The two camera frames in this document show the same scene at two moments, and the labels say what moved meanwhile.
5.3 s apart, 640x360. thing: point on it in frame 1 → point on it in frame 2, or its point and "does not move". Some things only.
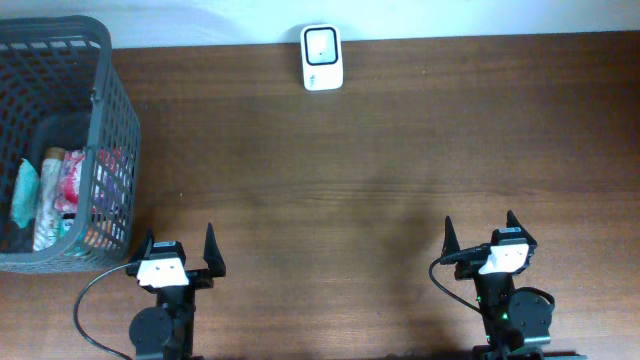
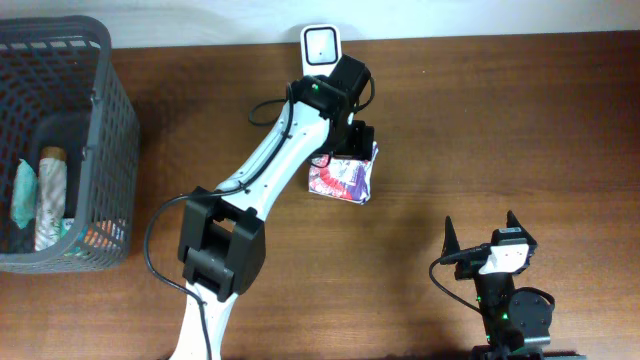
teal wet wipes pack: x=25 y=194 does not move
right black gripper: x=450 y=243 does not move
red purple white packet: x=98 y=181 → x=345 y=178
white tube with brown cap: x=48 y=231 does not move
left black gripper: x=202 y=279 → x=361 y=141
